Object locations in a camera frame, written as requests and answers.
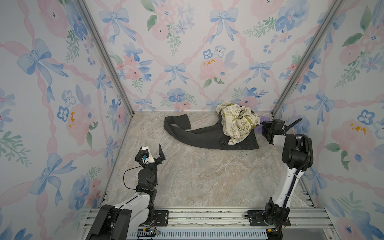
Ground purple cloth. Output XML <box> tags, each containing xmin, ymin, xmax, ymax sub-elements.
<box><xmin>254</xmin><ymin>116</ymin><xmax>271</xmax><ymax>134</ymax></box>

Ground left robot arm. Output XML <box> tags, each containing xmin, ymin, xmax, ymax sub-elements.
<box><xmin>85</xmin><ymin>145</ymin><xmax>166</xmax><ymax>240</ymax></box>

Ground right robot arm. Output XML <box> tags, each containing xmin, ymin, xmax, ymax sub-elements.
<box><xmin>262</xmin><ymin>118</ymin><xmax>314</xmax><ymax>227</ymax></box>

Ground cream green printed cloth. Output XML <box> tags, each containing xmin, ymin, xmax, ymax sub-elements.
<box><xmin>216</xmin><ymin>102</ymin><xmax>261</xmax><ymax>146</ymax></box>

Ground dark grey trousers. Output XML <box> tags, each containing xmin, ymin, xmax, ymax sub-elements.
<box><xmin>164</xmin><ymin>114</ymin><xmax>260</xmax><ymax>151</ymax></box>

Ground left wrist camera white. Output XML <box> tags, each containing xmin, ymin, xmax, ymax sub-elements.
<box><xmin>140</xmin><ymin>147</ymin><xmax>155</xmax><ymax>165</ymax></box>

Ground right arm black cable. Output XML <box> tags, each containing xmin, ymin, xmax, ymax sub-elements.
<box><xmin>292</xmin><ymin>133</ymin><xmax>314</xmax><ymax>172</ymax></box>

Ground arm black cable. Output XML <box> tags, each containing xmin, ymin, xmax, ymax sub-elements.
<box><xmin>292</xmin><ymin>133</ymin><xmax>314</xmax><ymax>172</ymax></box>
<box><xmin>122</xmin><ymin>165</ymin><xmax>142</xmax><ymax>191</ymax></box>

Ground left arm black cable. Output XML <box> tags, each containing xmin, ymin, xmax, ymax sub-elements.
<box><xmin>122</xmin><ymin>165</ymin><xmax>142</xmax><ymax>191</ymax></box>

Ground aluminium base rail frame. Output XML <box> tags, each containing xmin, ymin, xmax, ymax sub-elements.
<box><xmin>80</xmin><ymin>191</ymin><xmax>341</xmax><ymax>240</ymax></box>

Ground left corner aluminium post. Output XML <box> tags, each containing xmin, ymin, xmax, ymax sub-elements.
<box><xmin>74</xmin><ymin>0</ymin><xmax>134</xmax><ymax>117</ymax></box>

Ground corner aluminium post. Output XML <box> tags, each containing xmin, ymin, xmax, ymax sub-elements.
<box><xmin>271</xmin><ymin>0</ymin><xmax>344</xmax><ymax>117</ymax></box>
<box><xmin>74</xmin><ymin>0</ymin><xmax>134</xmax><ymax>117</ymax></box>

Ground right corner aluminium post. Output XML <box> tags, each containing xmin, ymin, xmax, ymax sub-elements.
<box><xmin>271</xmin><ymin>0</ymin><xmax>344</xmax><ymax>117</ymax></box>

